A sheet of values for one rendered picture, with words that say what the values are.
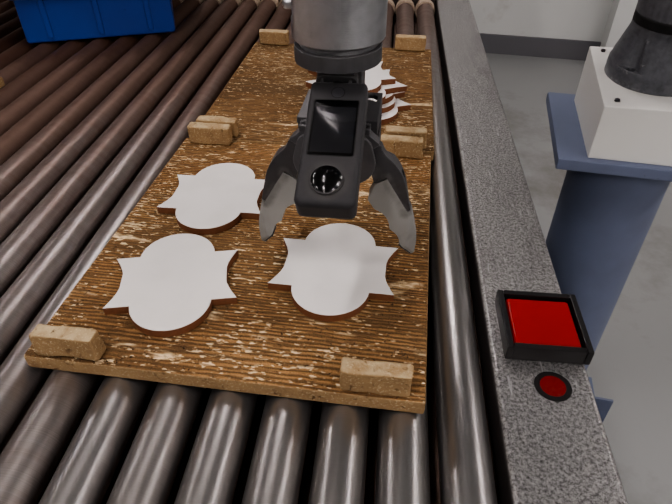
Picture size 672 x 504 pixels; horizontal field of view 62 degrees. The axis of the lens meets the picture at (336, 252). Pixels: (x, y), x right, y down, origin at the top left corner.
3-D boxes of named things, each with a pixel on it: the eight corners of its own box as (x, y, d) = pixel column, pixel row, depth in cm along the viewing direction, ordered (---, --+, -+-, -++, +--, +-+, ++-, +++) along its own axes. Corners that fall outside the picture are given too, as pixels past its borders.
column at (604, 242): (590, 379, 162) (721, 95, 107) (609, 504, 133) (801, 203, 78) (458, 356, 169) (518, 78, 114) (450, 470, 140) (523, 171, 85)
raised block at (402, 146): (422, 153, 76) (425, 135, 74) (422, 160, 75) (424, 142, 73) (379, 150, 77) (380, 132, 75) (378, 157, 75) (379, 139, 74)
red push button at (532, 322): (564, 311, 56) (567, 301, 55) (578, 357, 51) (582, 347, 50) (503, 307, 56) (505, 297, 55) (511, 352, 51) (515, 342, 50)
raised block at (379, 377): (411, 383, 46) (414, 361, 44) (410, 401, 45) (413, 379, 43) (341, 375, 47) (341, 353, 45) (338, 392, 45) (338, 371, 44)
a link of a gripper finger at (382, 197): (437, 212, 57) (389, 144, 53) (437, 247, 53) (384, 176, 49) (411, 224, 59) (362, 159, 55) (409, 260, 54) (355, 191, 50)
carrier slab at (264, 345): (429, 164, 77) (431, 154, 76) (423, 415, 46) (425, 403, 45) (187, 146, 81) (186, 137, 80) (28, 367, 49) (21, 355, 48)
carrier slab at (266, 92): (430, 57, 109) (431, 49, 108) (433, 161, 78) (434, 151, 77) (256, 49, 113) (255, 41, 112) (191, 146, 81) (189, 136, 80)
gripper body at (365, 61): (383, 149, 56) (389, 24, 48) (376, 196, 49) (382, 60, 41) (308, 144, 56) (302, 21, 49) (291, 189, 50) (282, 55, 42)
